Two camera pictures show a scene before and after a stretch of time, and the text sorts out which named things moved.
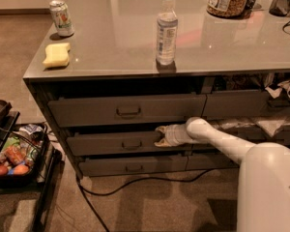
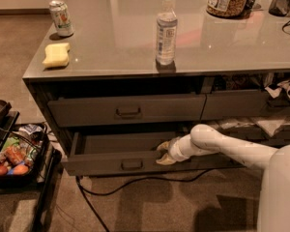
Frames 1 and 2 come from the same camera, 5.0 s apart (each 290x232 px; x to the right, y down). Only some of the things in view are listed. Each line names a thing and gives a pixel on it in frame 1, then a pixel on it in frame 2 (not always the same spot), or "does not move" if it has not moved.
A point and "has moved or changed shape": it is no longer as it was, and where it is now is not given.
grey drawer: (246, 103) does not move
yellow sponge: (57, 55) does not move
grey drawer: (121, 143) has moved or changed shape
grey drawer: (256, 134) does not move
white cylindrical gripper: (172, 135) -> (174, 149)
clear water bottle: (166, 32) does not move
